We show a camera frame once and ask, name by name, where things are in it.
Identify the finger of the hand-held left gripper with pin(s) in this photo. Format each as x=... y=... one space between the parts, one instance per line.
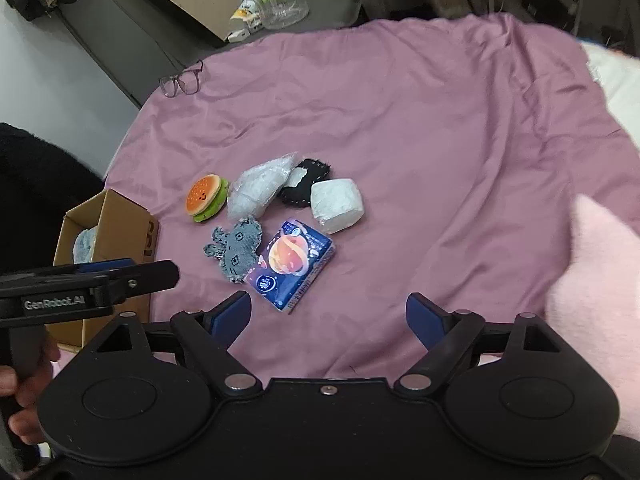
x=145 y=277
x=105 y=265

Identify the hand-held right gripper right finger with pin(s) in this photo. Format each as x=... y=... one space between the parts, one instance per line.
x=425 y=317

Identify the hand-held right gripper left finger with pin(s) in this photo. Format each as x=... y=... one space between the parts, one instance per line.
x=232 y=314

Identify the light blue soft cloth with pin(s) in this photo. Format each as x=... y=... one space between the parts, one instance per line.
x=86 y=245

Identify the brown cardboard box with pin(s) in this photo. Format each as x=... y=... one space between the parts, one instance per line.
x=125 y=225

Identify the person's left forearm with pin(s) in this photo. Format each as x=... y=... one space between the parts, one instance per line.
x=35 y=185

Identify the person's left hand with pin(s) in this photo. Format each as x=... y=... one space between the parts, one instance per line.
x=27 y=417

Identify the grey denim animal patch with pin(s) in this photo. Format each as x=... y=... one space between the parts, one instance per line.
x=237 y=250

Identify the blue planet print tissue packet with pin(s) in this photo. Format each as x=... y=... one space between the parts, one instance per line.
x=292 y=260

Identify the hamburger plush toy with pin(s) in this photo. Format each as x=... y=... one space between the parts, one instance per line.
x=204 y=197

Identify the clear plastic bag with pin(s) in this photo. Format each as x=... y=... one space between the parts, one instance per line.
x=257 y=187

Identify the white wrapped tissue pack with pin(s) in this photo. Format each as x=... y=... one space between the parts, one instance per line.
x=337 y=205

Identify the black fuzzy pouch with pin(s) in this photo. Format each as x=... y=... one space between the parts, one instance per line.
x=305 y=190

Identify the pink plush pillow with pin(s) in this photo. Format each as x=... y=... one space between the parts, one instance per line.
x=595 y=300

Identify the purple blanket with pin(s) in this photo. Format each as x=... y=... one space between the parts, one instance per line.
x=425 y=135

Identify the eyeglasses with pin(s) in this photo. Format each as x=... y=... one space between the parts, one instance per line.
x=187 y=81

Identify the white yellow paper packet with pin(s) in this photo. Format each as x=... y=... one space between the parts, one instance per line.
x=245 y=17

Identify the white cloth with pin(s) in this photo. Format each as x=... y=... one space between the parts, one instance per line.
x=620 y=90

